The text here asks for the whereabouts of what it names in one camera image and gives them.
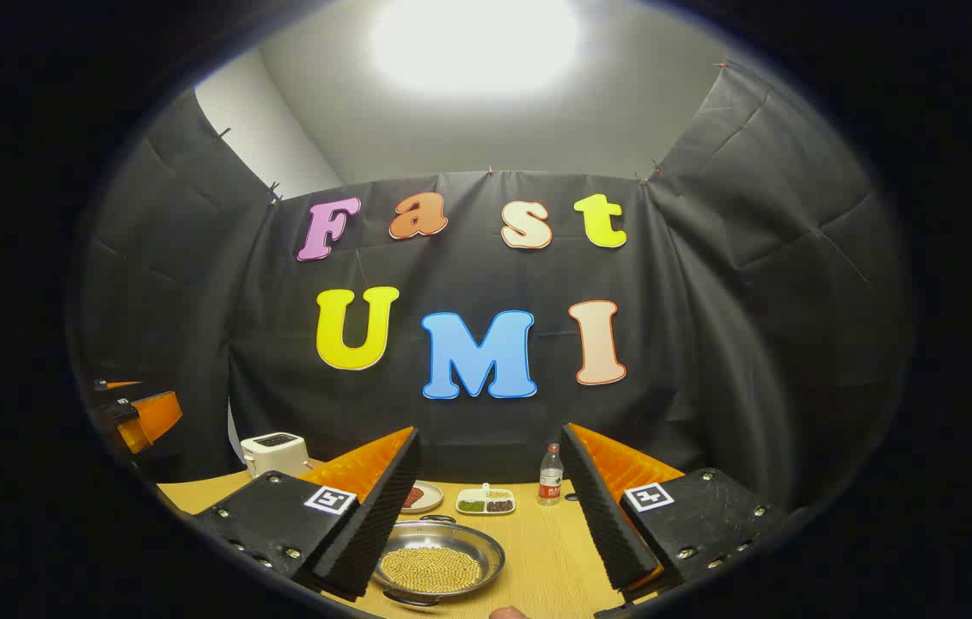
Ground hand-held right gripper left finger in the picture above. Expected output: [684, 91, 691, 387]
[185, 427, 422, 603]

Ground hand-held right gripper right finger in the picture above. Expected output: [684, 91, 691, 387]
[561, 423, 796, 603]

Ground stainless steel pot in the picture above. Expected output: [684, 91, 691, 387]
[370, 514, 506, 609]

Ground soybeans in pot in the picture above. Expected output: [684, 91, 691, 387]
[380, 546, 483, 594]

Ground round white plate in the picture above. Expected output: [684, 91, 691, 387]
[400, 481, 443, 514]

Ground clear plastic water bottle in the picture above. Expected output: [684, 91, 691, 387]
[539, 443, 565, 506]

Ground white divided dish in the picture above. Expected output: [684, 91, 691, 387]
[455, 483, 517, 516]

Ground white toaster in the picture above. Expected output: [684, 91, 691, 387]
[241, 432, 312, 479]

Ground black backdrop cloth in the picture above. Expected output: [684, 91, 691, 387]
[73, 64, 912, 517]

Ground ceiling light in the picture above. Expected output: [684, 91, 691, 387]
[372, 0, 581, 95]

